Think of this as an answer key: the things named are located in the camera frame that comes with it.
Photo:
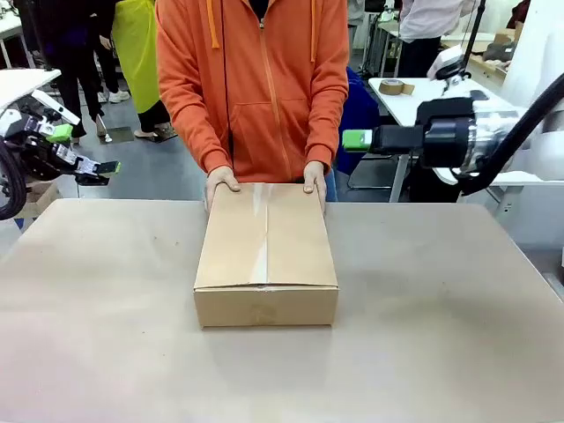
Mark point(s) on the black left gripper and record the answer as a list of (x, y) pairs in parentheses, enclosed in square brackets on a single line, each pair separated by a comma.
[(53, 158)]

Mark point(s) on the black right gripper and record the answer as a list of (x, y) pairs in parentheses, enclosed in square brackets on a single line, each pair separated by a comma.
[(445, 132)]

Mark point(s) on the brown cardboard shipping box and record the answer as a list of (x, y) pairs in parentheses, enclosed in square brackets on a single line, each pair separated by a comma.
[(266, 251)]

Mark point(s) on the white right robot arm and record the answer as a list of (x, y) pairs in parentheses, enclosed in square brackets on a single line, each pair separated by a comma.
[(524, 128)]

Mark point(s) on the person's left forearm orange sleeve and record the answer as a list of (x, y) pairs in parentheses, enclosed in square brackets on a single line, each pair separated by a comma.
[(328, 119)]

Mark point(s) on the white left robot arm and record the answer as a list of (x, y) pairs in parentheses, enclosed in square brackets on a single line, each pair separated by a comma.
[(11, 132)]

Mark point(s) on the person's right forearm orange sleeve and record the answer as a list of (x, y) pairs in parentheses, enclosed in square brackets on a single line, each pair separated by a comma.
[(189, 128)]

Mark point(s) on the small cardboard box on floor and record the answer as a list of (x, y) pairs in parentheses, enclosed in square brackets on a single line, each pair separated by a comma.
[(39, 198)]

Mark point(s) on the open cardboard box on bench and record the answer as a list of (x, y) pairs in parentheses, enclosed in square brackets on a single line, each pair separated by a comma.
[(502, 46)]

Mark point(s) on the person's left hand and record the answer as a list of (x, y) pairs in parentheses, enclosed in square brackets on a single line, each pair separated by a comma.
[(315, 176)]

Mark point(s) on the person's right hand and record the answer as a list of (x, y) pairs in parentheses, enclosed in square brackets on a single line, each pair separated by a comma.
[(221, 183)]

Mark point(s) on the blue chair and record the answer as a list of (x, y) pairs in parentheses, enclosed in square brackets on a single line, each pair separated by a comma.
[(359, 119)]

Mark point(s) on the white table with tape roll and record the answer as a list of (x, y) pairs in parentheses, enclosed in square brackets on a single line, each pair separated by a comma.
[(405, 106)]

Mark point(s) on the brown packing tape roll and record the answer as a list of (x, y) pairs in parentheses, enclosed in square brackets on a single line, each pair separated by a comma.
[(392, 86)]

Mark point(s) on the white side table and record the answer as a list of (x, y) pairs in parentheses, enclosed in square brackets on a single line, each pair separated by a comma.
[(22, 86)]

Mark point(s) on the person in white shirt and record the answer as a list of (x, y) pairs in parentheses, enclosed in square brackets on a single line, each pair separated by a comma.
[(425, 31)]

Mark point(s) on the person in yellow coat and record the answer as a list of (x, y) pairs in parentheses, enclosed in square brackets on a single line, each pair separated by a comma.
[(138, 57)]

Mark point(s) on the person in black clothes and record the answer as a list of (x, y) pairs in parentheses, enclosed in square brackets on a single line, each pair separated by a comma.
[(75, 53)]

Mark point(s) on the person's orange hoodie torso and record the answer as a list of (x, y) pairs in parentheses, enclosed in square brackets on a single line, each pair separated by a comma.
[(260, 88)]

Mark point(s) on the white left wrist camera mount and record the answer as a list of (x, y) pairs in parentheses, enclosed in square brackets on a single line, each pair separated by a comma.
[(55, 110)]

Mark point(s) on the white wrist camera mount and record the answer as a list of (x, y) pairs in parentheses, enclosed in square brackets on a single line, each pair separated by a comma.
[(447, 66), (55, 110)]

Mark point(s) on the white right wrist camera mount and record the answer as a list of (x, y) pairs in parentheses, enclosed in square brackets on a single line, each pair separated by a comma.
[(447, 66)]

